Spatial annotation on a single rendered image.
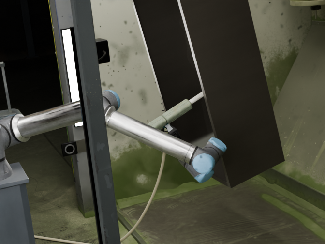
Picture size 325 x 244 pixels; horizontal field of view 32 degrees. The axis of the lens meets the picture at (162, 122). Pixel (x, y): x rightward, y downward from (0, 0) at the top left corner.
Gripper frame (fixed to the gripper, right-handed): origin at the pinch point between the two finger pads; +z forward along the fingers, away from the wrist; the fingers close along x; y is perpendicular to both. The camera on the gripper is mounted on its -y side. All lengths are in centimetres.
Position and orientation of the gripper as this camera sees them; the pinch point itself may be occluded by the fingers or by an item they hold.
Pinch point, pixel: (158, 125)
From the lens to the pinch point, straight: 283.3
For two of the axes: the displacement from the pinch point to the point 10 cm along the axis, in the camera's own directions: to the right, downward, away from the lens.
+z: -6.1, -6.5, 4.6
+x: 7.9, -5.6, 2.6
